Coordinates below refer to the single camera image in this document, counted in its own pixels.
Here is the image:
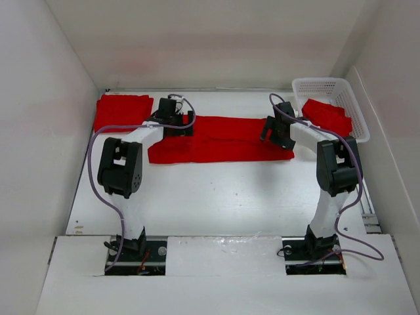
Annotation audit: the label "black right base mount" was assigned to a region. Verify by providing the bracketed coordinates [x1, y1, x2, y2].
[277, 237, 347, 276]

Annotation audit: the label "red t-shirts in basket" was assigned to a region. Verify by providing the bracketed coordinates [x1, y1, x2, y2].
[302, 99, 352, 137]

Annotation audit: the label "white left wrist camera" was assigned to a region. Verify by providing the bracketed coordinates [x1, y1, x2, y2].
[168, 94, 184, 102]

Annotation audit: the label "white plastic basket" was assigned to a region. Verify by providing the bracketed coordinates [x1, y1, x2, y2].
[292, 77, 370, 143]

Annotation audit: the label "folded red t-shirt stack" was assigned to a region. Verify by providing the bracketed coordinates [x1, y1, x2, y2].
[94, 94, 154, 132]

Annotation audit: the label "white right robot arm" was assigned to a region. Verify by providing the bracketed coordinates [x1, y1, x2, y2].
[260, 102, 362, 261]

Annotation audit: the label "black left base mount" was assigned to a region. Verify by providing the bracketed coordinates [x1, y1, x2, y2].
[104, 237, 167, 276]

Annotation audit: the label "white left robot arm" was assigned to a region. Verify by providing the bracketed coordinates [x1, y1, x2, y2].
[87, 94, 196, 261]

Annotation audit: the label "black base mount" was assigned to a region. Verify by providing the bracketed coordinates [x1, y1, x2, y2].
[277, 237, 347, 276]
[104, 237, 167, 276]

